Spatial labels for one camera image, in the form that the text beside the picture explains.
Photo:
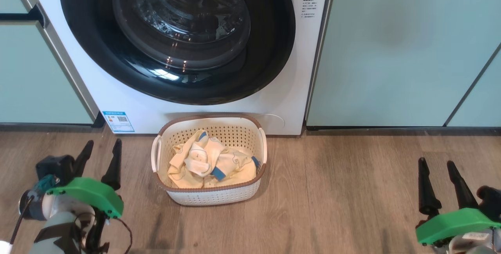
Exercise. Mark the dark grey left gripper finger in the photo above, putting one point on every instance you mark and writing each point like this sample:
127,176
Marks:
83,160
114,168

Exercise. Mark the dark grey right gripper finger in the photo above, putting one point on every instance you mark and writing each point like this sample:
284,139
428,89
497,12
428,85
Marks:
426,191
462,189

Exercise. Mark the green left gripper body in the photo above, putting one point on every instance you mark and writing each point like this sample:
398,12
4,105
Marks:
94,195

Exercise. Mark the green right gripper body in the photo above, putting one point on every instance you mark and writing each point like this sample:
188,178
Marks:
458,224

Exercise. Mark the round dark glass washer door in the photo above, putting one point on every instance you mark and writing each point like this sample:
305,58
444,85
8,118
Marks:
90,50

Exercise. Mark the cream garment with blue trim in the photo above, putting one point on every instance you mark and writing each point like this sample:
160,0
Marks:
235,168

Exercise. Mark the tall mint cabinet door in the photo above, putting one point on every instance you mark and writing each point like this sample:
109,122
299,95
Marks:
35,81

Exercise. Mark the cream perforated laundry basket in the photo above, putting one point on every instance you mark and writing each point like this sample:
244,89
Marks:
219,197

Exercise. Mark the white front-load washing machine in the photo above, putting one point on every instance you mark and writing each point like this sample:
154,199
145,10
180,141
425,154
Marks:
293,70

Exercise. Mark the blue energy label sticker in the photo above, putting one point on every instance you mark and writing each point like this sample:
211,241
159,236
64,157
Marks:
118,121

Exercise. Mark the narrow mint cabinet panel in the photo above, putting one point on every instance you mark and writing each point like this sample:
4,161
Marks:
481,101

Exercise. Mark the wide mint cabinet panel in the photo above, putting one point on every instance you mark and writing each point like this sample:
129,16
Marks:
391,50

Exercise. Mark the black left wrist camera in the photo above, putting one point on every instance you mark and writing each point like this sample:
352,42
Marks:
54,166

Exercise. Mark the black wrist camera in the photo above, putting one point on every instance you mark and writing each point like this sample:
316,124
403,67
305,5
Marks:
491,203
54,166

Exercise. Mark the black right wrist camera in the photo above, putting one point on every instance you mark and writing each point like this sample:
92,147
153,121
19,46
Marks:
491,203

